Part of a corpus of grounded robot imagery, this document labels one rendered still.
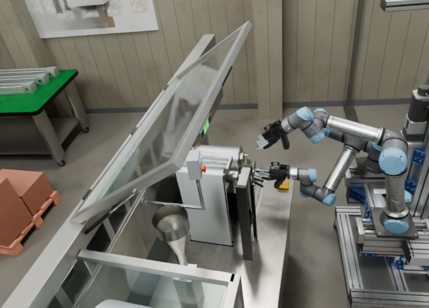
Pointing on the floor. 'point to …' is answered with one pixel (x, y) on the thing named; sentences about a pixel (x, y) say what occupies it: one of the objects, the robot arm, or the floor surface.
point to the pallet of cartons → (22, 206)
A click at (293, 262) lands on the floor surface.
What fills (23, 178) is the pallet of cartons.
